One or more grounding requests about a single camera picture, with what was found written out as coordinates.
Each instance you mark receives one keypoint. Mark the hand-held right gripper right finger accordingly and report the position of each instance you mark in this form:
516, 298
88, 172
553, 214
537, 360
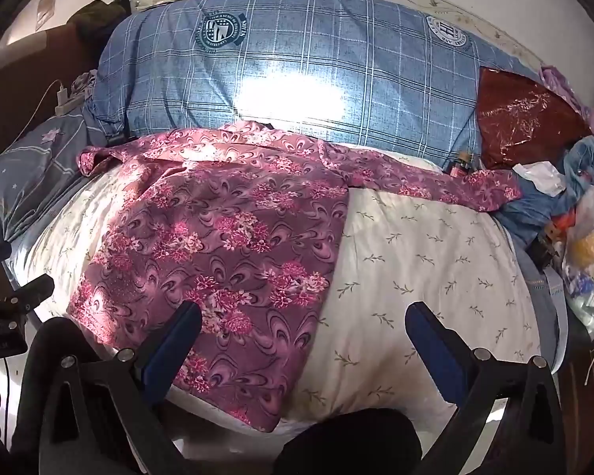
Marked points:
435, 351

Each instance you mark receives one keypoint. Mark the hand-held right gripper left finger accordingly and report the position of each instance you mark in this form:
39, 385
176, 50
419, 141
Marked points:
178, 346

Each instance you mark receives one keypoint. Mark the pink floral garment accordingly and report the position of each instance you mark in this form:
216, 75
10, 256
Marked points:
218, 237

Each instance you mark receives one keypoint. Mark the white leaf print bedsheet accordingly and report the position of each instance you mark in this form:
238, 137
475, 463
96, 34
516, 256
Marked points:
416, 267

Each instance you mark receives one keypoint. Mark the grey blue star pillow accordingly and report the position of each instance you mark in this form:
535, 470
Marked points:
34, 168

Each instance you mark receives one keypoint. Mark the grey blue fabric bag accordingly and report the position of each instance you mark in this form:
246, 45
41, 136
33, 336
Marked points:
549, 297

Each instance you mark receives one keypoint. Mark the white power strip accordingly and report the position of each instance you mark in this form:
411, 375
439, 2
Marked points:
68, 105

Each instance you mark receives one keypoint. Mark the dark bottle with red label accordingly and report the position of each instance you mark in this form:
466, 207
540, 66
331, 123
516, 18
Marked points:
463, 163

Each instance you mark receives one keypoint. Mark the grey purple cloth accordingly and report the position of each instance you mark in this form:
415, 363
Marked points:
81, 83

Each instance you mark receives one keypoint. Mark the brown wooden headboard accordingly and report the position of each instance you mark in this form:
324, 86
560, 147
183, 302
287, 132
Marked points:
29, 59

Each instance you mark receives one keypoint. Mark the dark cloth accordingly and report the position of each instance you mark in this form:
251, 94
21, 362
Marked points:
265, 123

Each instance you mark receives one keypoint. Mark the blue denim clothing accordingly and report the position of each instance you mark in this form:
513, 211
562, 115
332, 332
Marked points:
581, 158

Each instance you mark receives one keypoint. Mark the red plastic bag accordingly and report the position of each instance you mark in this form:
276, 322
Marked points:
524, 114

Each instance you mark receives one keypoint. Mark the dark green clothing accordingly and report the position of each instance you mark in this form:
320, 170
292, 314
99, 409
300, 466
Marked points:
99, 15

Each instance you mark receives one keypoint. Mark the blue plaid quilt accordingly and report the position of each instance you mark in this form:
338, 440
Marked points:
302, 59

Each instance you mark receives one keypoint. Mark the pale wall poster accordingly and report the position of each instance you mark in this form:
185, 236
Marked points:
44, 5

